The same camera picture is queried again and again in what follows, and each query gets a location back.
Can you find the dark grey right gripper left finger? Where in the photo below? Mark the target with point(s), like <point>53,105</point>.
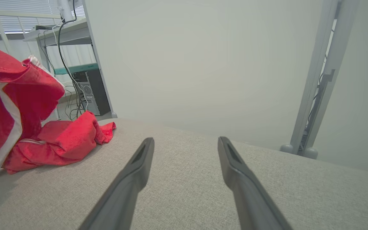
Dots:
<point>129,179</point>

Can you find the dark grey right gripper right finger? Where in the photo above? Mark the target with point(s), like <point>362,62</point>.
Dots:
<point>244,182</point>

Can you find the red jersey with white sleeves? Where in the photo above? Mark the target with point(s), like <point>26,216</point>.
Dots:
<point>27,95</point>

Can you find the black computer tower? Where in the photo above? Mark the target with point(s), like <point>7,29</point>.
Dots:
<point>99,92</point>

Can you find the grey metal desk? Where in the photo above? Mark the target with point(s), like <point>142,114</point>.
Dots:
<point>72,33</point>

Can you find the white window blinds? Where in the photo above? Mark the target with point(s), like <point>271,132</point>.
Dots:
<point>11,22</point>

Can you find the grey single partition post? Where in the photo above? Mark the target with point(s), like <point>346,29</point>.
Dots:
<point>114,115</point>

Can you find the grey double partition post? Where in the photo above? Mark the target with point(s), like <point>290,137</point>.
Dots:
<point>311,80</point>

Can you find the white stand post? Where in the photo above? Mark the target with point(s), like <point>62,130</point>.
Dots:
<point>65,9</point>

